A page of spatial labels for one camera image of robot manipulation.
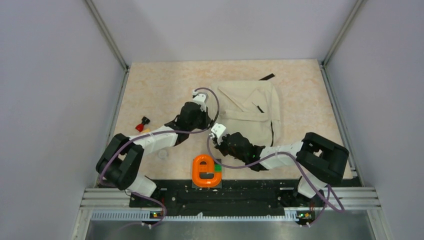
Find cream canvas student bag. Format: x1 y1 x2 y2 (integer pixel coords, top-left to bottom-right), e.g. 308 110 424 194
207 80 282 147

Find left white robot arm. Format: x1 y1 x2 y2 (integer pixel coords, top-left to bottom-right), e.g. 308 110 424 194
95 101 212 207

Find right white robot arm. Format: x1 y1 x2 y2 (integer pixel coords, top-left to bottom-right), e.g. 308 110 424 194
211 132 350 206

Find red black stamp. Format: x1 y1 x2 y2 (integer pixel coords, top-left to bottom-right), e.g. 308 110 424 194
135 116 151 133

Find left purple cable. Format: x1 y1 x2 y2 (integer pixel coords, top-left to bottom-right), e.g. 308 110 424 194
98 87 221 229

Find purple cable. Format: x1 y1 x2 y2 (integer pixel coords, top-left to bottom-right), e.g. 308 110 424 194
98 87 221 229
206 132 345 228

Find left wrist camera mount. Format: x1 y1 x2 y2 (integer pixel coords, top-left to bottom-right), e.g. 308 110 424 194
192 91 209 112

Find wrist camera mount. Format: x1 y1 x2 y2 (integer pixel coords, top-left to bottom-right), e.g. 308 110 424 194
192 91 209 112
210 123 228 145

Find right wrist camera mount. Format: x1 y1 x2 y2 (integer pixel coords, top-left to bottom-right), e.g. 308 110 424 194
210 123 228 145

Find orange ring toy on bricks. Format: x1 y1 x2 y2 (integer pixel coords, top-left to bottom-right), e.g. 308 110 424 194
191 154 223 188

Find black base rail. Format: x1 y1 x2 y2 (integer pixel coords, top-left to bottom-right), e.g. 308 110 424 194
129 179 324 217

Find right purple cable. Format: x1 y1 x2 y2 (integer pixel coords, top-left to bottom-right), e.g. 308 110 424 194
206 132 345 228

